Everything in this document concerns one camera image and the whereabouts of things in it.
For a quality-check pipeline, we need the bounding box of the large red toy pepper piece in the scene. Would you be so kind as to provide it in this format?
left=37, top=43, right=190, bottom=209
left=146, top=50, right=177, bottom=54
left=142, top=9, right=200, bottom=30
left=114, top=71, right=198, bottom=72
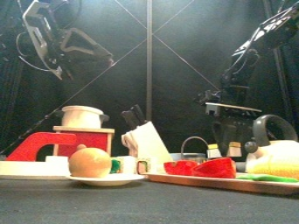
left=190, top=157, right=238, bottom=179

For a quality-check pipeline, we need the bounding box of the yellow toy corn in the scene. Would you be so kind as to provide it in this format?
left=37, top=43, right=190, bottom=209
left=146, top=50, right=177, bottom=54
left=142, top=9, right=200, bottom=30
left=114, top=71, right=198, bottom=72
left=245, top=161, right=299, bottom=181

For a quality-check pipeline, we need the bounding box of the black cable loop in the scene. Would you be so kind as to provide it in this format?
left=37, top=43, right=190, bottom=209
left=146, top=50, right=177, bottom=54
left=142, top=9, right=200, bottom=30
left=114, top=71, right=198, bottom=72
left=14, top=31, right=53, bottom=73

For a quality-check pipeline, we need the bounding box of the wooden toy onion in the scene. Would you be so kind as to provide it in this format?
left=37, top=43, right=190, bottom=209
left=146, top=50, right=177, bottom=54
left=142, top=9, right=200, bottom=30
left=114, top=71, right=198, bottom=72
left=67, top=143, right=113, bottom=179

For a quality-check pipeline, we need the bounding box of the white toy sushi roll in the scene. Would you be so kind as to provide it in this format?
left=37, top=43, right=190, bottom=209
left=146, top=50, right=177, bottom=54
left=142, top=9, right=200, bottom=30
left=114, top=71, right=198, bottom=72
left=115, top=155, right=137, bottom=175

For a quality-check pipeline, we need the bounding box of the vertical metal frame pole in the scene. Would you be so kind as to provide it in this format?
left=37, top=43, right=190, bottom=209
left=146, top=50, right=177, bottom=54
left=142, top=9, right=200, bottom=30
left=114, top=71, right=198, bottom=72
left=144, top=0, right=154, bottom=123

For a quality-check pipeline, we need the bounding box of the metal bowl with handle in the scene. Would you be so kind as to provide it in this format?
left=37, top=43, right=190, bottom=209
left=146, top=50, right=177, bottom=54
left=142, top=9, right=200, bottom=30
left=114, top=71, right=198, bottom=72
left=169, top=136, right=210, bottom=165

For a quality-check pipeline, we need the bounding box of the green toy pea pod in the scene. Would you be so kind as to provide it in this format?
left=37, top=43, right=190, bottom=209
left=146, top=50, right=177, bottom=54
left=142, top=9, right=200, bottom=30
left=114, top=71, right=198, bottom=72
left=234, top=172, right=299, bottom=184

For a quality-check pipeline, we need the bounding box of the white toy pot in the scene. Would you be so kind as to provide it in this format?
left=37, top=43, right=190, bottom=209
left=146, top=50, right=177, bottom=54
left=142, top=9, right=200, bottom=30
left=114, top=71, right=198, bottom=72
left=53, top=105, right=110, bottom=130

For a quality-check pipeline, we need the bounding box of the right wrist camera mount plate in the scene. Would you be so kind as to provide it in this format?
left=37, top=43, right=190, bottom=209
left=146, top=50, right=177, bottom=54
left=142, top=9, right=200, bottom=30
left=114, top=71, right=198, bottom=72
left=204, top=101, right=262, bottom=117

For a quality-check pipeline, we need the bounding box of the toy sushi roll red centre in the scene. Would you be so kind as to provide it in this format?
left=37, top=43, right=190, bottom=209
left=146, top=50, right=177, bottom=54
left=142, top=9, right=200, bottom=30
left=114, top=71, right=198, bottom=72
left=134, top=157, right=154, bottom=175

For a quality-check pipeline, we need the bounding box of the green toy sushi roll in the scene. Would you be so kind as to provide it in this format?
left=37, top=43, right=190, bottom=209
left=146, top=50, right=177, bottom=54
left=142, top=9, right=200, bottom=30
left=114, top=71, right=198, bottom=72
left=107, top=157, right=122, bottom=175

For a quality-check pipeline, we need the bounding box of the thin diagonal brace wire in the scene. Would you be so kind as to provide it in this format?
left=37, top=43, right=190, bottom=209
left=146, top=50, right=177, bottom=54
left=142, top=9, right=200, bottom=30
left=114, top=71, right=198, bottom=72
left=111, top=0, right=221, bottom=92
left=0, top=0, right=196, bottom=155

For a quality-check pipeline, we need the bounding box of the wooden tray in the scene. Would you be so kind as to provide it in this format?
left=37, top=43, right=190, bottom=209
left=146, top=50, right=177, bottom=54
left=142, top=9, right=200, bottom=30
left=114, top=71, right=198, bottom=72
left=142, top=171, right=299, bottom=196

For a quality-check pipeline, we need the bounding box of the red wooden toy stove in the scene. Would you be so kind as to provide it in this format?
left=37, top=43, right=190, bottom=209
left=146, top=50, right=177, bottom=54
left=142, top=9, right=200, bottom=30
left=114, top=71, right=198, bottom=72
left=50, top=125, right=117, bottom=158

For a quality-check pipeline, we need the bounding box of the beige topped toy sushi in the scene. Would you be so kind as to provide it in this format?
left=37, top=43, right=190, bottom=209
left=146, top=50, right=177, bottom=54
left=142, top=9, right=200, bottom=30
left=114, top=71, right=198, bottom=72
left=225, top=141, right=242, bottom=158

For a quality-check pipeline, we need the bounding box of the black toy knife handle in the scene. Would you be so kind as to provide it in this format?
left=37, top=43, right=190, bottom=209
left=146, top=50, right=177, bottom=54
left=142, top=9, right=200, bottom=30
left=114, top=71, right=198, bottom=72
left=129, top=103, right=148, bottom=125
left=118, top=109, right=138, bottom=131

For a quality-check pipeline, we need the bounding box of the yellow egg toy sushi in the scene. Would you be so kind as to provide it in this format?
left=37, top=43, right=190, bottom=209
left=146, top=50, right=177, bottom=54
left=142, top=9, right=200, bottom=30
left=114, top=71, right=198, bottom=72
left=206, top=143, right=222, bottom=160

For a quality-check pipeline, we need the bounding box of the white plate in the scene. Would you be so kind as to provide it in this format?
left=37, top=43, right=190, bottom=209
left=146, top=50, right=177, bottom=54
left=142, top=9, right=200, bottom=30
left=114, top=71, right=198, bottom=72
left=63, top=172, right=145, bottom=187

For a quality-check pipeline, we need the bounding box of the white toy sink base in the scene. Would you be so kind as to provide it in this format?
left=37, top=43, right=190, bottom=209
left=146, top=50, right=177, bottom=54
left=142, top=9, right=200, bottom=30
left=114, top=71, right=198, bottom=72
left=0, top=155, right=71, bottom=180

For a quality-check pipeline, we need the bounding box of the white toy knife block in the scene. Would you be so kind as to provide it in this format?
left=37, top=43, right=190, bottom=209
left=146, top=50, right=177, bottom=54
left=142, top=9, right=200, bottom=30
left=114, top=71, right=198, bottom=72
left=119, top=120, right=174, bottom=173

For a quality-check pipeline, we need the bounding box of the small red toy pepper piece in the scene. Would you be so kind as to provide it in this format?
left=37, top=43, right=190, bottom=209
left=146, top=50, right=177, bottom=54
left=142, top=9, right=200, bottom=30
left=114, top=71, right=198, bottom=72
left=162, top=159, right=200, bottom=177

